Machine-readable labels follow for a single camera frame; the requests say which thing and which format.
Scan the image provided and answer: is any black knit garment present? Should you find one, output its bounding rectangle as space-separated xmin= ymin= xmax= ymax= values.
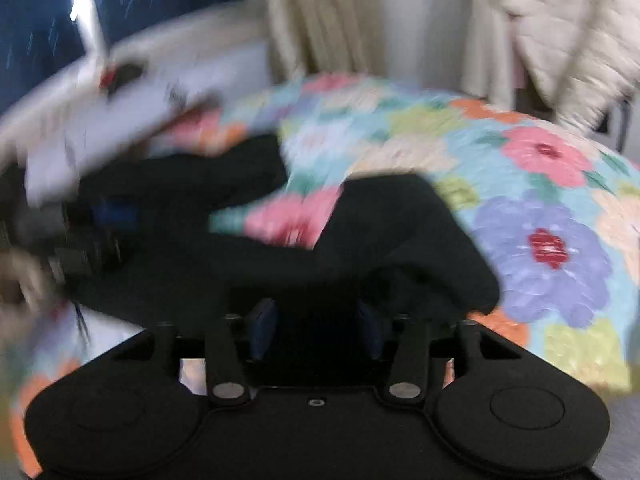
xmin=65 ymin=133 xmax=500 ymax=347

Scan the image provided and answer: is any floral patterned bed quilt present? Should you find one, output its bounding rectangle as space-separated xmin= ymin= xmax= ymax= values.
xmin=1 ymin=74 xmax=639 ymax=479

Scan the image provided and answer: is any dark window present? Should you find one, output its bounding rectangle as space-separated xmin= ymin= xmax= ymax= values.
xmin=1 ymin=0 xmax=240 ymax=110

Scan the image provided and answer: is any cream curtain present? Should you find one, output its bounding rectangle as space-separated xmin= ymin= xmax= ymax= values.
xmin=246 ymin=0 xmax=386 ymax=81

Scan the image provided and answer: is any white quilted puffer jacket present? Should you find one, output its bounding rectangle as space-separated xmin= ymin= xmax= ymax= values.
xmin=460 ymin=0 xmax=639 ymax=134

